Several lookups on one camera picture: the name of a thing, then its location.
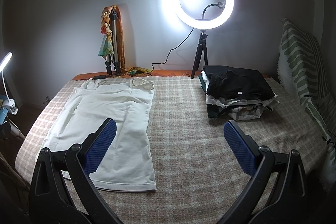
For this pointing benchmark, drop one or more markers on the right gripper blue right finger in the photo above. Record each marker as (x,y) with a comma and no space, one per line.
(276,191)

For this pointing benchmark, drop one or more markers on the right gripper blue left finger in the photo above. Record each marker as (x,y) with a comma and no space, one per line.
(61,189)

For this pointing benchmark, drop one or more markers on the stack of folded clothes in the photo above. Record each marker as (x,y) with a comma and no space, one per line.
(237,109)

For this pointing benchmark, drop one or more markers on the plaid bed blanket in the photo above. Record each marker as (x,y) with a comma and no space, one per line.
(197,175)

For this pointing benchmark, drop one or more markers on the black folded garment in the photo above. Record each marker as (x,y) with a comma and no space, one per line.
(237,83)

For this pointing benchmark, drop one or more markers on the green white striped pillow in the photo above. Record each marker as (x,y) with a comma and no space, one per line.
(301,72)

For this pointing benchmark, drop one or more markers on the colourful patterned scarf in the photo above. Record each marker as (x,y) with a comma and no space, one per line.
(112,49)

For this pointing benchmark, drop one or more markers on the black mini tripod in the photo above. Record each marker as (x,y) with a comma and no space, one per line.
(201,51)

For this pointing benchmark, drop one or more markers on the black cable remote box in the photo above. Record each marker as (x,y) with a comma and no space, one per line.
(99,77)

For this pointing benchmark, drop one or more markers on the white ring light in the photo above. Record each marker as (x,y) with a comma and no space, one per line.
(203,14)

